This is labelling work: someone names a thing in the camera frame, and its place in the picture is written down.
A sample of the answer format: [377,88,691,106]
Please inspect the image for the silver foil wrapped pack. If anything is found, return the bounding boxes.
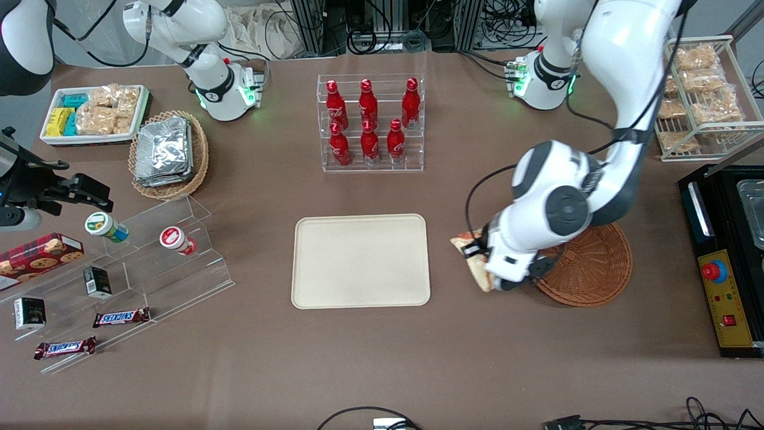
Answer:
[134,116,195,187]

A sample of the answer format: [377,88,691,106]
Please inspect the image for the red tartan cookie box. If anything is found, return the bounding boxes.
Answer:
[0,233,84,293]

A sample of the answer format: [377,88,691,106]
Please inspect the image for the aluminium frame profile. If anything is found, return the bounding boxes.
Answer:
[291,0,326,57]

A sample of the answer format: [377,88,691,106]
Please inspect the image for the black heating machine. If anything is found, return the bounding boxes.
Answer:
[677,164,764,359]

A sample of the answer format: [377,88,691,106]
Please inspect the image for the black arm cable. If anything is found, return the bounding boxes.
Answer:
[51,0,150,67]
[464,164,519,241]

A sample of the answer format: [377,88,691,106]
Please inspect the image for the cream plastic tray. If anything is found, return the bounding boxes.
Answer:
[291,213,432,310]

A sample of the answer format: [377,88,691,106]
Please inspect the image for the layered sandwich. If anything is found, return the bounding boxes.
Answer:
[451,230,497,293]

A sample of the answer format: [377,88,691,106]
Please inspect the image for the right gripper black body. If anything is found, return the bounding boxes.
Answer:
[0,128,45,210]

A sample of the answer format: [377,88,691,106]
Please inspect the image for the black cable bundle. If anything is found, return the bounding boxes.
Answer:
[325,0,460,54]
[582,396,764,430]

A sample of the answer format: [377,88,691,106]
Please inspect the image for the clear acrylic stepped shelf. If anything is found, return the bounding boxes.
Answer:
[0,194,235,376]

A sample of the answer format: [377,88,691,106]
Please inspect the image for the light wicker basket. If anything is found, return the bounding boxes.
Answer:
[128,110,210,201]

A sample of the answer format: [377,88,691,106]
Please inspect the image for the yellow control panel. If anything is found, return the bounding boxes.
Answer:
[697,248,756,348]

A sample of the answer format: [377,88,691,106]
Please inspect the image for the Snickers chocolate bar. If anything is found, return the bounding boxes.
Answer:
[34,336,97,361]
[93,308,151,329]

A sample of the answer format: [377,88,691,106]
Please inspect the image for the red lid yogurt cup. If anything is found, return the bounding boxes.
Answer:
[159,226,198,256]

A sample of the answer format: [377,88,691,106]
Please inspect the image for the steel pan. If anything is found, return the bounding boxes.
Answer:
[737,179,764,248]

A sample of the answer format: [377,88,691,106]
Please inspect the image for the black cable loop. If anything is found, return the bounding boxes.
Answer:
[316,406,421,430]

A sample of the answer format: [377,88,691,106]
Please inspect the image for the red cola bottle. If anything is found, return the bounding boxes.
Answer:
[329,122,353,167]
[359,79,379,126]
[401,78,421,129]
[360,119,381,165]
[387,118,406,164]
[325,79,350,131]

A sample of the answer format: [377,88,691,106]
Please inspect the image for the clear acrylic bottle rack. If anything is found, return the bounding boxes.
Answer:
[316,73,426,174]

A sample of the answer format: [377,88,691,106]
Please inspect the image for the white cloth bags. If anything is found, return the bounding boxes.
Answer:
[227,5,299,60]

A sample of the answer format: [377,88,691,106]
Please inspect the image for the silver machine handle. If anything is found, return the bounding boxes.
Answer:
[688,181,715,238]

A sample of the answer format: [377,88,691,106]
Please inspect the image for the white wire rack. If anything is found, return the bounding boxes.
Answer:
[654,35,764,163]

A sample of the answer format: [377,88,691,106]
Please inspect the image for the yellow snack pack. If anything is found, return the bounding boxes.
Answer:
[47,107,75,137]

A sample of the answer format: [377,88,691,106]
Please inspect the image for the white plastic snack bin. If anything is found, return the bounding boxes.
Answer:
[39,85,151,147]

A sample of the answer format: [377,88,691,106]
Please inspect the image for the small black drink carton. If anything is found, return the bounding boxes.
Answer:
[13,297,47,331]
[82,266,113,299]

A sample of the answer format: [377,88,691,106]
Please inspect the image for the brown wicker basket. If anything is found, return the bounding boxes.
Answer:
[528,222,633,308]

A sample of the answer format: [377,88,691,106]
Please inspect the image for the green lid yogurt cup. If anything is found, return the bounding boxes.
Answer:
[85,212,129,244]

